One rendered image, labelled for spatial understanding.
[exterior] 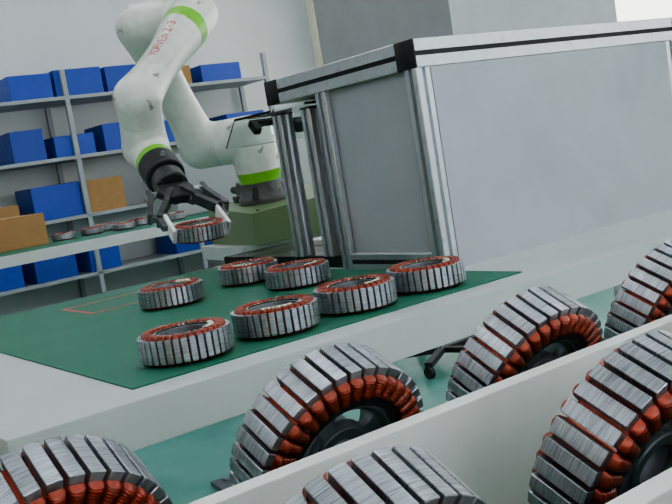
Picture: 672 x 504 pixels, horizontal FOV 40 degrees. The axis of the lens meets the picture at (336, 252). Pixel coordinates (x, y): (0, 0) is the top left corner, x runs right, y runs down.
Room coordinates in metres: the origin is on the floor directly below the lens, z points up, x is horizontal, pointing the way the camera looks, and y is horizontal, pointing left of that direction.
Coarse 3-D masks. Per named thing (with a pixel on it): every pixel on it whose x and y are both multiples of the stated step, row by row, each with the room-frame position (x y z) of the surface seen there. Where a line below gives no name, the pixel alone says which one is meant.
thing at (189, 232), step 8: (176, 224) 1.94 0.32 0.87; (184, 224) 1.95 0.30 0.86; (192, 224) 1.96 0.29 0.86; (200, 224) 1.90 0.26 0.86; (208, 224) 1.89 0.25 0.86; (216, 224) 1.90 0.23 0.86; (224, 224) 1.92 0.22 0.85; (184, 232) 1.89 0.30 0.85; (192, 232) 1.88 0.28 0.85; (200, 232) 1.88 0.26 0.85; (208, 232) 1.89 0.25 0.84; (216, 232) 1.90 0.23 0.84; (224, 232) 1.92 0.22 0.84; (184, 240) 1.89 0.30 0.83; (192, 240) 1.88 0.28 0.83; (200, 240) 1.88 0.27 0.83; (208, 240) 1.89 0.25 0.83
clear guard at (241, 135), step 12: (288, 108) 1.84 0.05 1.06; (240, 120) 2.00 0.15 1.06; (252, 120) 2.03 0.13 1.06; (264, 120) 2.05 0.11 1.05; (240, 132) 2.04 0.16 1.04; (252, 132) 2.06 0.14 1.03; (264, 132) 2.08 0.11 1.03; (300, 132) 2.15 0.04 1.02; (228, 144) 2.04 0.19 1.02; (240, 144) 2.06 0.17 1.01; (252, 144) 2.08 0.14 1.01
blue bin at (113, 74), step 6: (108, 66) 8.22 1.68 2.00; (114, 66) 8.25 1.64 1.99; (120, 66) 8.28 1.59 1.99; (126, 66) 8.31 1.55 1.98; (132, 66) 8.34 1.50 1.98; (102, 72) 8.23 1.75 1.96; (108, 72) 8.21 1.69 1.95; (114, 72) 8.24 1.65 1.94; (120, 72) 8.27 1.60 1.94; (126, 72) 8.30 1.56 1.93; (102, 78) 8.25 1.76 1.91; (108, 78) 8.20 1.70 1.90; (114, 78) 8.23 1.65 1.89; (120, 78) 8.27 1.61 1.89; (108, 84) 8.20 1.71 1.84; (114, 84) 8.23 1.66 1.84; (108, 90) 8.19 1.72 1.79
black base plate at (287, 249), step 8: (264, 248) 2.13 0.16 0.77; (272, 248) 2.10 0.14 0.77; (280, 248) 2.07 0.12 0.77; (288, 248) 2.04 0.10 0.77; (320, 248) 1.93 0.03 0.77; (232, 256) 2.07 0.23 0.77; (240, 256) 2.04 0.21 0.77; (248, 256) 2.01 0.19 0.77; (256, 256) 1.98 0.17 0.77; (264, 256) 1.95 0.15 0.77; (272, 256) 1.92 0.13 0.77; (280, 256) 1.90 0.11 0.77; (288, 256) 1.87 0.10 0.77; (312, 256) 1.80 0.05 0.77; (320, 256) 1.78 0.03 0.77; (328, 256) 1.76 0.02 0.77; (336, 256) 1.74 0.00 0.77; (336, 264) 1.74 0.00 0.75
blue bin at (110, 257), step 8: (104, 248) 8.02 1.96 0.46; (112, 248) 8.06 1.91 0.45; (80, 256) 8.09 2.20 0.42; (88, 256) 7.95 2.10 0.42; (104, 256) 8.01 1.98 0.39; (112, 256) 8.05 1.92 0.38; (120, 256) 8.10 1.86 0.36; (80, 264) 8.12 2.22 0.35; (88, 264) 7.98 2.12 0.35; (104, 264) 8.00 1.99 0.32; (112, 264) 8.04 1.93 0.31; (120, 264) 8.09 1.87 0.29
